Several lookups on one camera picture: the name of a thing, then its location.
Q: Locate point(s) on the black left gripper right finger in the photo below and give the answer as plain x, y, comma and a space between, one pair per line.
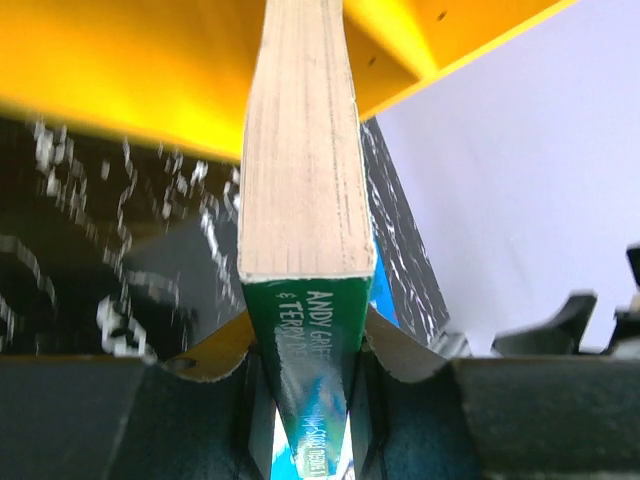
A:
416, 415

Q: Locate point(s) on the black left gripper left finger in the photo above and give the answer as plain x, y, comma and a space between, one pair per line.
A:
208, 414

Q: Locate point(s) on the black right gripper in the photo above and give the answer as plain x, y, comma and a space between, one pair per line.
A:
562, 333

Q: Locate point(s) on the green 104-Storey Treehouse book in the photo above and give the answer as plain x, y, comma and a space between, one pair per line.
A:
306, 252

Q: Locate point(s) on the blue 130-Storey Treehouse book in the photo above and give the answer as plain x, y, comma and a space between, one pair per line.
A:
381, 296

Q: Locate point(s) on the yellow wooden shelf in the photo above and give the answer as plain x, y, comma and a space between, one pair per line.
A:
178, 72

